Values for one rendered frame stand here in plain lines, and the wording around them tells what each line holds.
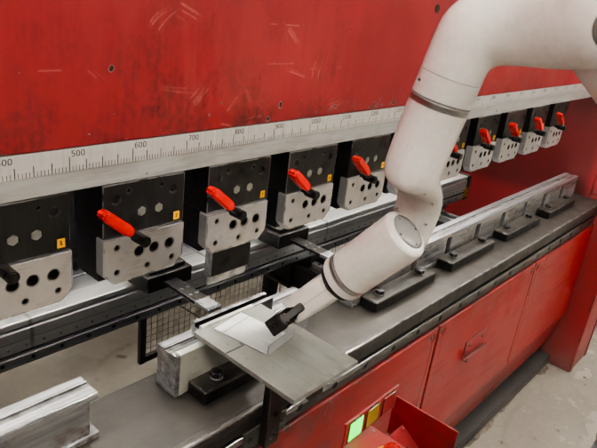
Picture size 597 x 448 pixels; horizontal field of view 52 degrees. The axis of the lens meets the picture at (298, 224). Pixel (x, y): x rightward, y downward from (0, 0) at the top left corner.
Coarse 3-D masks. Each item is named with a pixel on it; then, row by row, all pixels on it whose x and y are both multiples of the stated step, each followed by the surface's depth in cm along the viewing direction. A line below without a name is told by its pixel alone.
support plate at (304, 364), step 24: (240, 312) 125; (264, 312) 126; (216, 336) 116; (312, 336) 120; (240, 360) 110; (264, 360) 111; (288, 360) 112; (312, 360) 113; (336, 360) 114; (264, 384) 106; (288, 384) 105; (312, 384) 106
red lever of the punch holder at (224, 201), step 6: (210, 186) 100; (210, 192) 100; (216, 192) 100; (222, 192) 101; (216, 198) 100; (222, 198) 101; (228, 198) 103; (222, 204) 102; (228, 204) 103; (234, 204) 104; (228, 210) 104; (234, 210) 105; (240, 210) 106; (234, 216) 106; (240, 216) 105; (246, 216) 106
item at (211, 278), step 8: (232, 248) 118; (240, 248) 120; (248, 248) 122; (208, 256) 115; (216, 256) 115; (224, 256) 117; (232, 256) 119; (240, 256) 121; (248, 256) 122; (208, 264) 116; (216, 264) 116; (224, 264) 118; (232, 264) 120; (240, 264) 121; (208, 272) 116; (216, 272) 117; (224, 272) 119; (232, 272) 122; (240, 272) 124; (208, 280) 117; (216, 280) 119
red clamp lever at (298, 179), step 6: (294, 174) 114; (300, 174) 115; (294, 180) 116; (300, 180) 115; (306, 180) 117; (300, 186) 117; (306, 186) 117; (306, 192) 120; (312, 192) 120; (318, 192) 120; (312, 198) 120; (318, 198) 121
